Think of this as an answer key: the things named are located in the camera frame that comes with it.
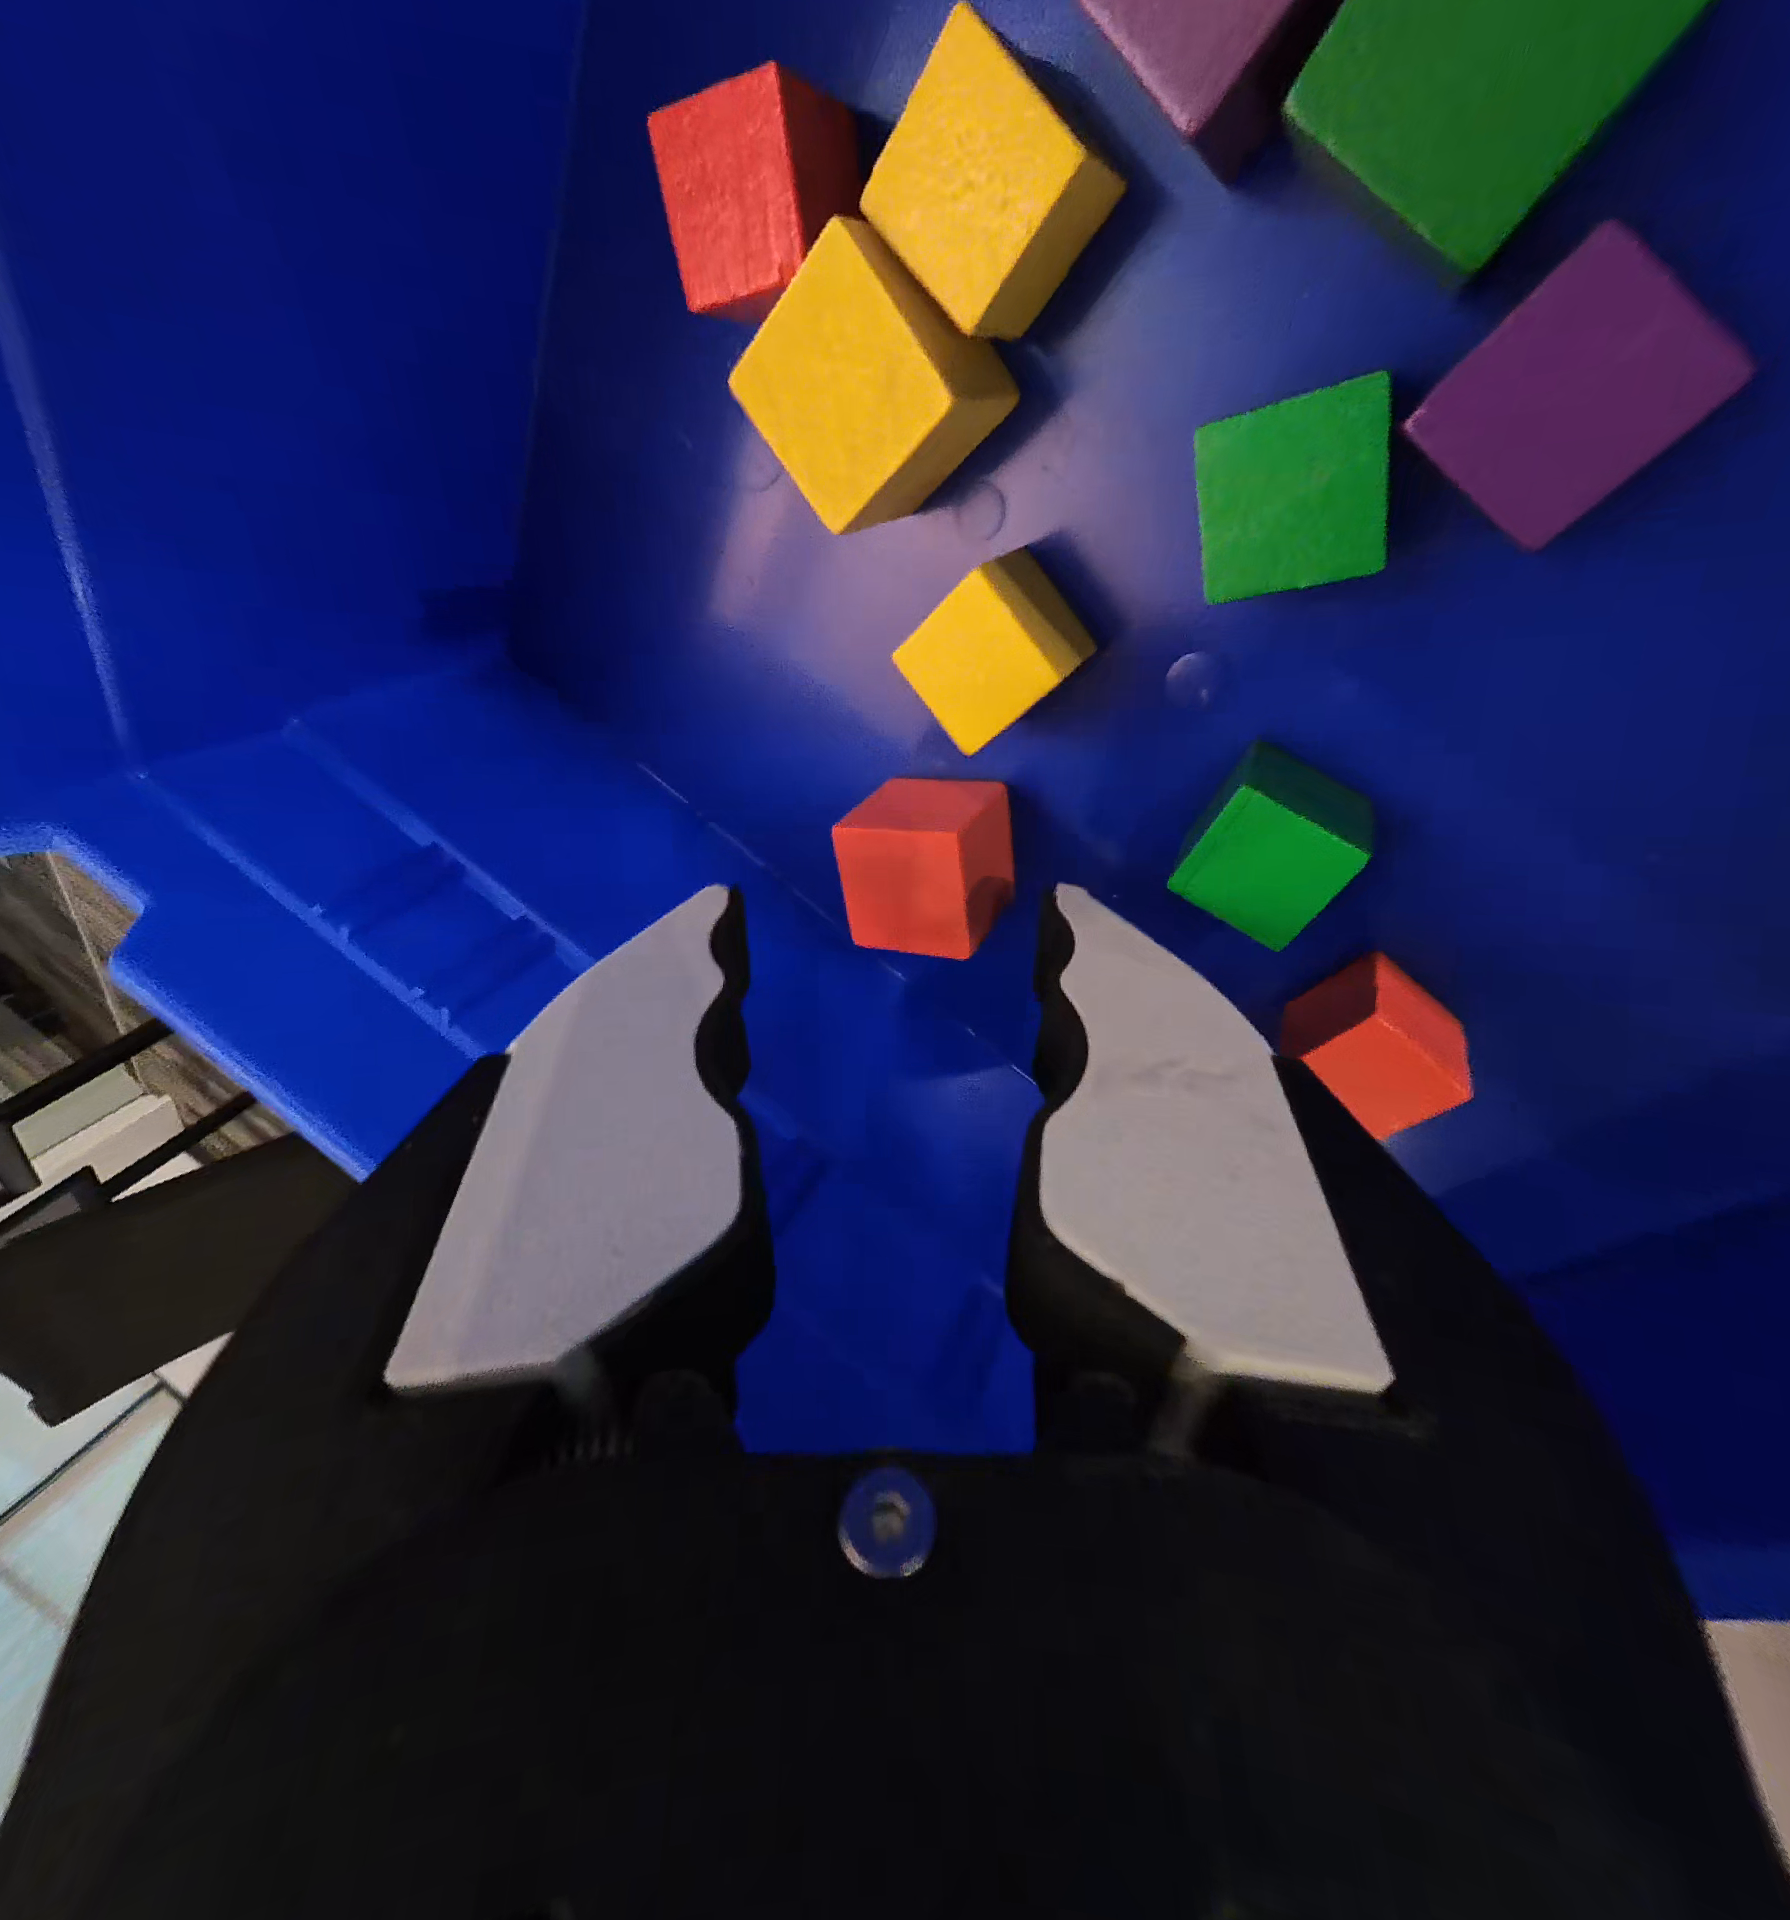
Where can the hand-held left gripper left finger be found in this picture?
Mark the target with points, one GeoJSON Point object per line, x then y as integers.
{"type": "Point", "coordinates": [595, 1169]}

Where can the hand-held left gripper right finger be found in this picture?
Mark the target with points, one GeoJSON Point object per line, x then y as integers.
{"type": "Point", "coordinates": [1211, 1184]}

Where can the red wooden cube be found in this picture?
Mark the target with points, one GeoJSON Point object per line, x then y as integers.
{"type": "Point", "coordinates": [1382, 1051]}
{"type": "Point", "coordinates": [745, 189]}
{"type": "Point", "coordinates": [918, 870]}

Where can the blue plastic bin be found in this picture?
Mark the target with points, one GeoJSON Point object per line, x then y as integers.
{"type": "Point", "coordinates": [310, 450]}

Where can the green wooden cube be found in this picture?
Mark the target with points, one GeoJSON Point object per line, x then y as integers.
{"type": "Point", "coordinates": [1464, 106]}
{"type": "Point", "coordinates": [1293, 487]}
{"type": "Point", "coordinates": [1270, 863]}

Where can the yellow wooden cube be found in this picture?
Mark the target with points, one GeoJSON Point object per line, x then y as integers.
{"type": "Point", "coordinates": [859, 377]}
{"type": "Point", "coordinates": [992, 652]}
{"type": "Point", "coordinates": [984, 165]}

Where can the purple wooden cube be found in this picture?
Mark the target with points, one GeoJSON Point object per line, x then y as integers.
{"type": "Point", "coordinates": [1211, 60]}
{"type": "Point", "coordinates": [1578, 383]}

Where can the black metal frame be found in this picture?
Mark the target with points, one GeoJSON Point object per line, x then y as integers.
{"type": "Point", "coordinates": [115, 1289]}

